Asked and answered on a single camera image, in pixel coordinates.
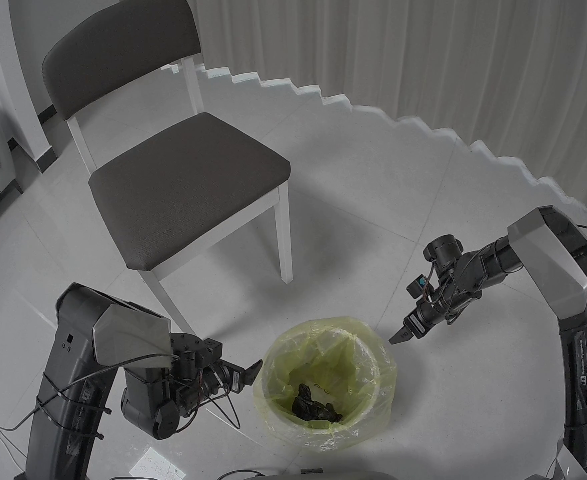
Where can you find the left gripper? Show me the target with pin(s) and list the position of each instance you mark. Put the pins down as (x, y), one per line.
(231, 379)

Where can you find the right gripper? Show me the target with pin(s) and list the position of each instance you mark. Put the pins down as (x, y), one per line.
(426, 320)

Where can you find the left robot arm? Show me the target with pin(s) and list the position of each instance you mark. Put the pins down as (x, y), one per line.
(73, 348)

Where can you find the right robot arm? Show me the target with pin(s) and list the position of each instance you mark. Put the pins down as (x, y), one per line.
(548, 258)

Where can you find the white trash bin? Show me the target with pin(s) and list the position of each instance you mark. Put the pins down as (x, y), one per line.
(301, 434)

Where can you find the crumpled black plastic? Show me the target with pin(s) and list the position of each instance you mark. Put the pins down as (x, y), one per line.
(316, 405)

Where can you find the yellow-green clear plastic bag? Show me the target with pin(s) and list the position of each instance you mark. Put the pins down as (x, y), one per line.
(326, 332)

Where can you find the grey padded white-legged chair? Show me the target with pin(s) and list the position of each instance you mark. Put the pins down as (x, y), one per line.
(188, 168)

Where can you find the white curtain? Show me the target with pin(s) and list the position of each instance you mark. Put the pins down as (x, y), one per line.
(423, 33)

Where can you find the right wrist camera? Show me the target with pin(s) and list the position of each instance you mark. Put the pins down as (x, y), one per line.
(417, 288)

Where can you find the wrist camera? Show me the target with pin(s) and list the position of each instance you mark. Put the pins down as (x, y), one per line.
(417, 288)
(212, 349)

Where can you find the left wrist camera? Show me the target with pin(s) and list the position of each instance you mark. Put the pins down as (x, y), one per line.
(212, 349)

